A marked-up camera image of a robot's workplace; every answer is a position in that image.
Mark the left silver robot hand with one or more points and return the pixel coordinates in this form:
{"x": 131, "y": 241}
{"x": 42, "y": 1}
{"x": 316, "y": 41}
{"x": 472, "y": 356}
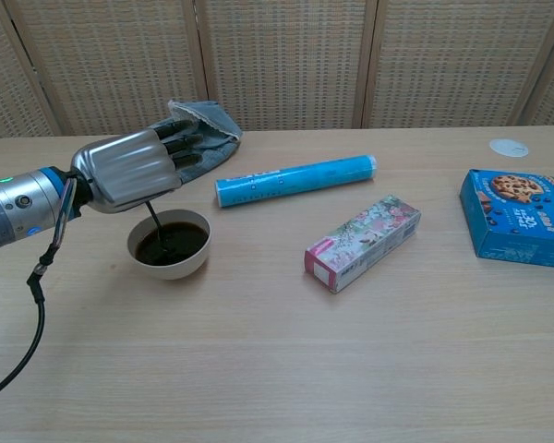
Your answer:
{"x": 124, "y": 171}

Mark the black plastic spoon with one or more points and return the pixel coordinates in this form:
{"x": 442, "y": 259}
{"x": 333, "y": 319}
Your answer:
{"x": 157, "y": 221}

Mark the blue denim cloth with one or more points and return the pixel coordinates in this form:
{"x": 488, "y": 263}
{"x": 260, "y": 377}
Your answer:
{"x": 217, "y": 120}

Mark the white bowl of dark liquid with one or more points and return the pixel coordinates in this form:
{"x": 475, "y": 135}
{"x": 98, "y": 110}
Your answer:
{"x": 175, "y": 272}

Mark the blue cookie box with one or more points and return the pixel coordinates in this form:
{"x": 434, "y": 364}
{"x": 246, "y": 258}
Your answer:
{"x": 521, "y": 231}

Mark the blue cling film roll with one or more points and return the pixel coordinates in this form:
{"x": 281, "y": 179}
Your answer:
{"x": 295, "y": 181}

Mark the woven folding screen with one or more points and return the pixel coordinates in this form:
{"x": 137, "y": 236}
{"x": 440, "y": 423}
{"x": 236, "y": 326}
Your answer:
{"x": 286, "y": 60}

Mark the floral pink-ended carton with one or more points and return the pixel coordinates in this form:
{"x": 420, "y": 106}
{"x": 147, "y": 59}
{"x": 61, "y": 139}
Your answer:
{"x": 364, "y": 240}

